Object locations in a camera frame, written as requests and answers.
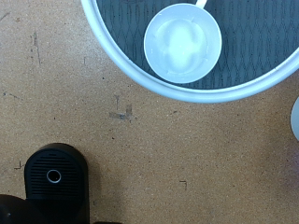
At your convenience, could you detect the white two-tier turntable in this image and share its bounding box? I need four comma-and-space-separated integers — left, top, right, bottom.
80, 0, 299, 105

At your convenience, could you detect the black Keurig coffee machine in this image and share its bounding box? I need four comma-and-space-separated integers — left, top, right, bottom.
0, 142, 92, 224

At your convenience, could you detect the white mug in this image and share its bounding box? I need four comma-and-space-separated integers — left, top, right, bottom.
143, 0, 223, 84

